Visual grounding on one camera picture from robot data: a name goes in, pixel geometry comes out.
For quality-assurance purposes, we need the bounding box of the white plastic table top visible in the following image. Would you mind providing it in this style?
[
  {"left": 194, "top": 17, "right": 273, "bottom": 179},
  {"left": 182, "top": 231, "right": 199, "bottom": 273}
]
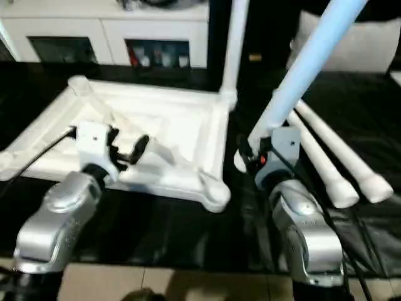
[{"left": 0, "top": 75, "right": 239, "bottom": 213}]

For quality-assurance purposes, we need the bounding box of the white cabinet with glass doors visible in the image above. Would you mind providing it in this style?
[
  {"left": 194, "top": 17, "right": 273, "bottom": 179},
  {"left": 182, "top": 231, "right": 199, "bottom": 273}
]
[{"left": 0, "top": 0, "right": 211, "bottom": 69}]

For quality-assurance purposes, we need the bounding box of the black work mat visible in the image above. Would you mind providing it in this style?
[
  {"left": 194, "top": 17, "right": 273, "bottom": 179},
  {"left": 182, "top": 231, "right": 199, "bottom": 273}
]
[{"left": 0, "top": 60, "right": 401, "bottom": 278}]

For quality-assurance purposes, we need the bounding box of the white plastic table leg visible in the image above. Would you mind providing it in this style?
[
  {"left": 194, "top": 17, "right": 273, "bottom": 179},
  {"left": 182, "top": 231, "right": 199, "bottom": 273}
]
[
  {"left": 219, "top": 0, "right": 251, "bottom": 112},
  {"left": 232, "top": 0, "right": 371, "bottom": 174},
  {"left": 293, "top": 98, "right": 395, "bottom": 205},
  {"left": 274, "top": 91, "right": 362, "bottom": 209}
]

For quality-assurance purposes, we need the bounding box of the grey carrying case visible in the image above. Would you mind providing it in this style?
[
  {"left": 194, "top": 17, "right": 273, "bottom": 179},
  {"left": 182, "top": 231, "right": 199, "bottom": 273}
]
[{"left": 118, "top": 0, "right": 209, "bottom": 11}]

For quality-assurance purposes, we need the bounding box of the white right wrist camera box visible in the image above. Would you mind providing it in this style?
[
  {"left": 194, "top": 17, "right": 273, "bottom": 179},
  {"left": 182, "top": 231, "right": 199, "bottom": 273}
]
[{"left": 269, "top": 127, "right": 302, "bottom": 171}]

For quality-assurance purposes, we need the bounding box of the dark left robot foot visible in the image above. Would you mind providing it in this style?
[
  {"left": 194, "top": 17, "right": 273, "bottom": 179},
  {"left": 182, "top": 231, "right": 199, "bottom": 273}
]
[{"left": 119, "top": 288, "right": 159, "bottom": 301}]

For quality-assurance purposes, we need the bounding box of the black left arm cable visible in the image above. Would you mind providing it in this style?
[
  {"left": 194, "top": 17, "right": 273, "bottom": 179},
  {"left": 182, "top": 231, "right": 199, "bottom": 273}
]
[{"left": 0, "top": 128, "right": 78, "bottom": 190}]

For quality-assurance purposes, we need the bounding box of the grey cushion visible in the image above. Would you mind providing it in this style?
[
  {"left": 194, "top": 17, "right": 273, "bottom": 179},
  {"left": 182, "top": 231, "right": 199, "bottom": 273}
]
[{"left": 287, "top": 9, "right": 401, "bottom": 73}]

